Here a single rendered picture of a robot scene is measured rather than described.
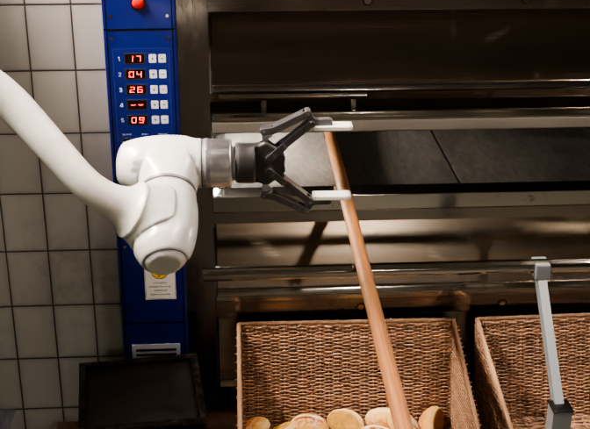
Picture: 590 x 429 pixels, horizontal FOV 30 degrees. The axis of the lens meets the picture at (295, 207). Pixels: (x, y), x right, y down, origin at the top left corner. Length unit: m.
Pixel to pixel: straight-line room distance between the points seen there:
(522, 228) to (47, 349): 1.23
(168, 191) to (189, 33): 0.69
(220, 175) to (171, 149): 0.10
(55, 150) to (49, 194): 0.80
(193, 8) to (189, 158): 0.61
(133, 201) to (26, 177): 0.82
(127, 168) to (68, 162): 0.16
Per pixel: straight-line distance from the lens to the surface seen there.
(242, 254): 2.70
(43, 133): 1.86
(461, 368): 2.69
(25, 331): 2.83
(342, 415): 2.77
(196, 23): 2.49
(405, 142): 2.99
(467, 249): 2.76
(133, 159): 1.96
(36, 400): 2.93
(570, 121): 2.53
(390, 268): 2.32
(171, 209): 1.85
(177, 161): 1.94
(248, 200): 2.63
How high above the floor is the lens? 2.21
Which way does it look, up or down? 24 degrees down
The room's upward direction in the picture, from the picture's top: straight up
